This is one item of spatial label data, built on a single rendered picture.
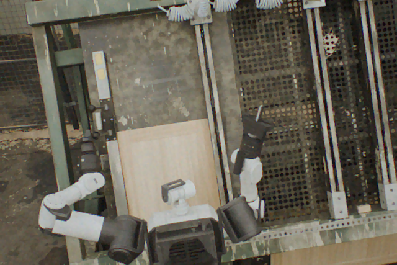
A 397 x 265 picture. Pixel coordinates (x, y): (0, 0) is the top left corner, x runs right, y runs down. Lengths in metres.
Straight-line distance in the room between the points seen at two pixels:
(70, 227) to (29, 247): 2.06
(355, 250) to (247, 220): 1.26
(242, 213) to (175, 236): 0.28
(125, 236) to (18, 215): 2.42
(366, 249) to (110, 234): 1.66
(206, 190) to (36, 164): 2.56
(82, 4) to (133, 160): 0.75
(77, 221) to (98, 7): 0.97
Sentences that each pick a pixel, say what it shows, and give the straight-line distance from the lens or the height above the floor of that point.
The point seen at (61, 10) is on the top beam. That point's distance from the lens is 2.23.
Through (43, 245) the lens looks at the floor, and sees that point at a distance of 3.78.
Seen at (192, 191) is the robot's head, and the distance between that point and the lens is 1.77.
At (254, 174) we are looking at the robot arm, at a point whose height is 1.38.
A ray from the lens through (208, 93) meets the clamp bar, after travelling 2.17.
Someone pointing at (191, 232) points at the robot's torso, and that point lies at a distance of 1.64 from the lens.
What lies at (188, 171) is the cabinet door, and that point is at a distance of 2.24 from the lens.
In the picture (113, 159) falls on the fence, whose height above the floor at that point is 1.28.
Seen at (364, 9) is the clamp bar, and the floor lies 1.73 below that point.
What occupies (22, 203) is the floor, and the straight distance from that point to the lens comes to 4.20.
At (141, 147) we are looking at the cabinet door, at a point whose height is 1.29.
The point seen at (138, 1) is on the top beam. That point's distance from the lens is 2.19.
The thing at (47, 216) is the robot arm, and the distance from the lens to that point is 1.80.
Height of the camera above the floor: 2.62
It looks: 34 degrees down
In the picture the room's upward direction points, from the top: 6 degrees counter-clockwise
